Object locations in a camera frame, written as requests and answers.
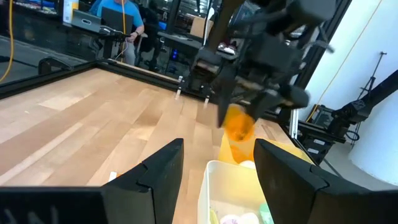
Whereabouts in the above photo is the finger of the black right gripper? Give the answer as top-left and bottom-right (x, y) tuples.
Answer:
(216, 65), (239, 128)
(248, 84), (311, 121)

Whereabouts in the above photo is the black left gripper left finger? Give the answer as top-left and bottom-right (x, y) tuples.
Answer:
(101, 138), (185, 224)

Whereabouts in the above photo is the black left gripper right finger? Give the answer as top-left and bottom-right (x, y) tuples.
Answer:
(252, 138), (374, 224)

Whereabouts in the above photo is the orange medicine bottle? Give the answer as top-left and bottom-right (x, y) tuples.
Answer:
(222, 104), (256, 142)
(229, 141), (257, 170)

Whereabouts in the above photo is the teal medicine bottle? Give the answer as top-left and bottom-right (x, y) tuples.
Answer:
(259, 203), (275, 224)

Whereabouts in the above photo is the pink medicine bottle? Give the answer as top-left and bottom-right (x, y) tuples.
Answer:
(220, 213), (241, 224)

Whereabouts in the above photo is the white capped medicine bottle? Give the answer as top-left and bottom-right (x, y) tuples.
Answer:
(238, 212), (260, 224)

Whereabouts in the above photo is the yellow plastic bin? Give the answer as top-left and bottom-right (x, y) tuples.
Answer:
(217, 133), (315, 166)

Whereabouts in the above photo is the clear plastic bin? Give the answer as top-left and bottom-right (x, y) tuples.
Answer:
(197, 160), (276, 224)

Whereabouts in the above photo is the cardboard box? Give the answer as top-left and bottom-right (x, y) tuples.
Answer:
(189, 16), (215, 40)

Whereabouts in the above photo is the black tripod stand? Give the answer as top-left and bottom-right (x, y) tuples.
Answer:
(357, 51), (389, 100)

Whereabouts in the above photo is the black office chair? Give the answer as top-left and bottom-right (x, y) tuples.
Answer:
(136, 0), (163, 72)

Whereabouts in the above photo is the person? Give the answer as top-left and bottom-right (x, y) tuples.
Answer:
(90, 0), (146, 67)

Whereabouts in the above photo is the black monitor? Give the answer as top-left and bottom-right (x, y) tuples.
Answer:
(101, 6), (135, 35)

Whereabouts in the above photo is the grey laptop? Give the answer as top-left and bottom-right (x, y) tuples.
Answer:
(70, 9), (103, 34)

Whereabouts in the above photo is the white and yellow box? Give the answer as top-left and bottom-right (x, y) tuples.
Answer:
(63, 0), (80, 24)

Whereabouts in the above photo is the aluminium post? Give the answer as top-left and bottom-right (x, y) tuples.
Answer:
(289, 108), (300, 139)

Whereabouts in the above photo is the yellow hanging cable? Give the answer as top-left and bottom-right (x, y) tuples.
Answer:
(306, 0), (384, 123)
(121, 0), (127, 62)
(0, 0), (16, 83)

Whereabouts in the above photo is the black table frame rail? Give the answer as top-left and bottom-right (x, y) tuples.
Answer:
(0, 57), (224, 102)

